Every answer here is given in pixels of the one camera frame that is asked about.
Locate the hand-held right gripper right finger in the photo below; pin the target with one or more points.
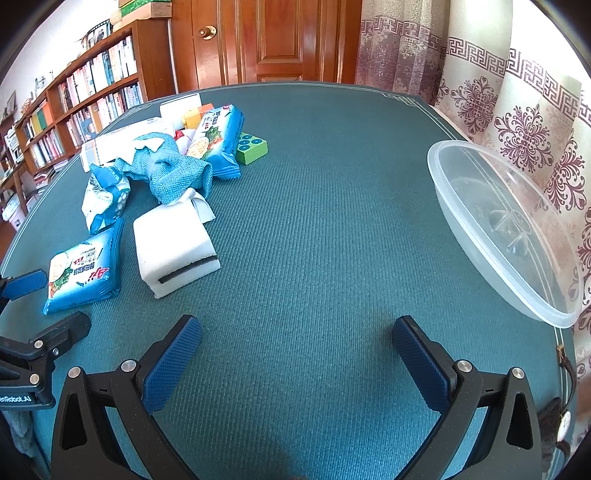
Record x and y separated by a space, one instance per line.
420 364

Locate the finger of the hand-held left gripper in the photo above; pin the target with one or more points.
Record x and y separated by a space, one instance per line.
27 284
64 330

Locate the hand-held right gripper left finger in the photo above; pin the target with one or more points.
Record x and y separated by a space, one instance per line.
173 364

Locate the blue snack packet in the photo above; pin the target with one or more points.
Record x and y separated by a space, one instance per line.
83 272
217 138

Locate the blue white packet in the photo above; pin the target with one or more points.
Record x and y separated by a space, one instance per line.
104 198

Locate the clear plastic bowl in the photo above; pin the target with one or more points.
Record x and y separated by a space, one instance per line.
485 221

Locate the white medicine box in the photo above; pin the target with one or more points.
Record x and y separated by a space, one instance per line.
122 141

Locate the blue cloth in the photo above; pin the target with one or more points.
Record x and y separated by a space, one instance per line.
175 170

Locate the red glue packet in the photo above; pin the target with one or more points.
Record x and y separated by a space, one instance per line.
181 135

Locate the green block blue dots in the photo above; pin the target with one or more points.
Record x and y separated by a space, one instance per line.
251 147

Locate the yellow orange toy block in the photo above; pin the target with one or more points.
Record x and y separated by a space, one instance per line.
190 119

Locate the wristwatch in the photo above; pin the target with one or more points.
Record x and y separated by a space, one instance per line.
563 422

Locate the rows of books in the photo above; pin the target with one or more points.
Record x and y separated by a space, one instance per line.
106 64

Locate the wooden bookshelf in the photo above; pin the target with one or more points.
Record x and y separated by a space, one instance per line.
152 60

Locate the film strip photo decoration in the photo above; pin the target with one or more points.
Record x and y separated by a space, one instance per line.
97 32

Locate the cream purple patterned curtain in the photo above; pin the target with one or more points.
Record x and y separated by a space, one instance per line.
531 124

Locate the woven straw basket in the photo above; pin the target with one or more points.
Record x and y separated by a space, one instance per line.
116 21

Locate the green box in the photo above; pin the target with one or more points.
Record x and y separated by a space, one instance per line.
138 9

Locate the brass door knob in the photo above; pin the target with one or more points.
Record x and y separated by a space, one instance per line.
206 31

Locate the sheer purple patterned curtain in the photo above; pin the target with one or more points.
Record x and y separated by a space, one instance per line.
392 46

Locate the wooden door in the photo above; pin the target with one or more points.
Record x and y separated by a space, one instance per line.
277 41

